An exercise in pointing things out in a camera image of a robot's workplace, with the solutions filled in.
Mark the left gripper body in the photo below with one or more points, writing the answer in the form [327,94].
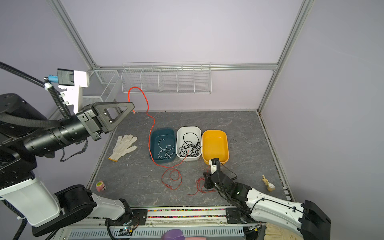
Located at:
[90,122]

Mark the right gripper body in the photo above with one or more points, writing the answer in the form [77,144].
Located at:
[209,183]

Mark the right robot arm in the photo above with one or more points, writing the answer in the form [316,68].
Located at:
[303,219]

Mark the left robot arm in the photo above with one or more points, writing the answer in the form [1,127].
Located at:
[27,134]

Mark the white knit glove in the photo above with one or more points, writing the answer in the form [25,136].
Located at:
[124,145]

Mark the small white mesh basket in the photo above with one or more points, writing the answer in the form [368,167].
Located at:
[104,85]

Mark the yellow plastic bin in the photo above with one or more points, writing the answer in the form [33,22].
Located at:
[215,145]

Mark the white plastic bin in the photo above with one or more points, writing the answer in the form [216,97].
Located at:
[189,143]

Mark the teal plastic bin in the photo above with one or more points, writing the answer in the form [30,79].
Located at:
[163,145]

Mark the purple object at base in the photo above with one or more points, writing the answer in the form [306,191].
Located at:
[176,234]

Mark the cream glove at base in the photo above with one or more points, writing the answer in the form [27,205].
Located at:
[273,232]

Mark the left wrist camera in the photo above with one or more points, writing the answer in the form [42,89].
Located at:
[71,82]

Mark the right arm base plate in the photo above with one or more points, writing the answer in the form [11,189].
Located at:
[236,216]

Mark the long white wire basket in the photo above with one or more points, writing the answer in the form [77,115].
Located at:
[167,77]

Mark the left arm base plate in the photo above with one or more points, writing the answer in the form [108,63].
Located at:
[137,218]

